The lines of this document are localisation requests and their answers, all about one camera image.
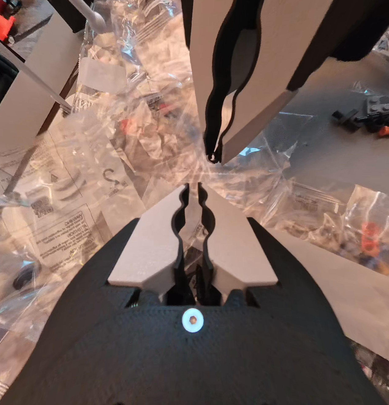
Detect scattered loose lego pieces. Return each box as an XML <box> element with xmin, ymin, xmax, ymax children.
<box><xmin>332</xmin><ymin>96</ymin><xmax>389</xmax><ymax>138</ymax></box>

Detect clear bag curved white label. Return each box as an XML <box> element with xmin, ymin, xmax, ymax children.
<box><xmin>0</xmin><ymin>127</ymin><xmax>147</xmax><ymax>279</ymax></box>

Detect clear bag red black parts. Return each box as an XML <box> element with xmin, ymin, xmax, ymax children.
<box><xmin>76</xmin><ymin>0</ymin><xmax>203</xmax><ymax>171</ymax></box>

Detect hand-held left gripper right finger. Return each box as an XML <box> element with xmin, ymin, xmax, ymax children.
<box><xmin>198</xmin><ymin>182</ymin><xmax>279</xmax><ymax>302</ymax></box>

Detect white tapered rod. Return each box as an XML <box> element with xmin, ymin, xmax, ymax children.
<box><xmin>11</xmin><ymin>52</ymin><xmax>74</xmax><ymax>114</ymax></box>

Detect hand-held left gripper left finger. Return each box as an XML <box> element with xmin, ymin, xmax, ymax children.
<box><xmin>107</xmin><ymin>184</ymin><xmax>190</xmax><ymax>302</ymax></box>

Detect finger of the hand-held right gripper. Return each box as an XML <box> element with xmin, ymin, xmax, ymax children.
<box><xmin>217</xmin><ymin>0</ymin><xmax>335</xmax><ymax>165</ymax></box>
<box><xmin>189</xmin><ymin>0</ymin><xmax>237</xmax><ymax>162</ymax></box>

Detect orange plastic object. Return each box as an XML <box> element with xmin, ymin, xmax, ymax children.
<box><xmin>0</xmin><ymin>9</ymin><xmax>16</xmax><ymax>42</ymax></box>

